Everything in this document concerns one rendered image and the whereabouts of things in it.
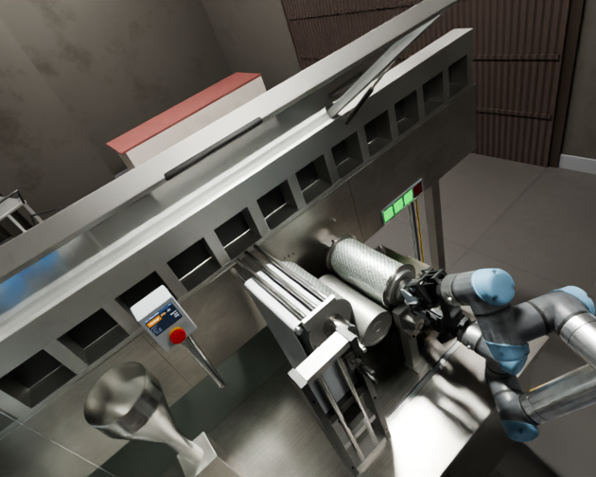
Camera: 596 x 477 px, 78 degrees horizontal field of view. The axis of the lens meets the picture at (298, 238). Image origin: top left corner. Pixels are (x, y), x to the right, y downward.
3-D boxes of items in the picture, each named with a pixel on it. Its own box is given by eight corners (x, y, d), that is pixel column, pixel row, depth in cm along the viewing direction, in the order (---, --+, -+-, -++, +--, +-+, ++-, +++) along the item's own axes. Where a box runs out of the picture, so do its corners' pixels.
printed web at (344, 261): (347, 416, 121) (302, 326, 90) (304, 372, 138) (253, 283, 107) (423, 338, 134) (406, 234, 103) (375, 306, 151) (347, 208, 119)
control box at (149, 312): (169, 358, 68) (139, 326, 62) (158, 339, 73) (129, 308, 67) (201, 333, 71) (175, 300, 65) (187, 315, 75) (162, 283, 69)
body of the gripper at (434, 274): (420, 269, 101) (448, 263, 90) (439, 293, 101) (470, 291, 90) (402, 287, 99) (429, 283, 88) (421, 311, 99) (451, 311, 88)
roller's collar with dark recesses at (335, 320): (341, 352, 94) (335, 338, 90) (325, 339, 98) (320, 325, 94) (359, 335, 96) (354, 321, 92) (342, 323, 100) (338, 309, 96)
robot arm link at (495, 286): (498, 314, 73) (480, 273, 73) (460, 314, 83) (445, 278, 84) (525, 299, 75) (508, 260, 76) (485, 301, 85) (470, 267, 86)
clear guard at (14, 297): (-248, 419, 35) (-253, 415, 35) (-11, 337, 82) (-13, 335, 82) (440, 6, 69) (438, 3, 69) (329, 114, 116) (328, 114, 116)
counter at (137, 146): (278, 122, 573) (261, 73, 526) (153, 203, 496) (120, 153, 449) (254, 117, 624) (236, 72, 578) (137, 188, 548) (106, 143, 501)
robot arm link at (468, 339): (489, 339, 108) (472, 358, 106) (474, 330, 112) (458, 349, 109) (489, 324, 104) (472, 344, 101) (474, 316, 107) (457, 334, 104)
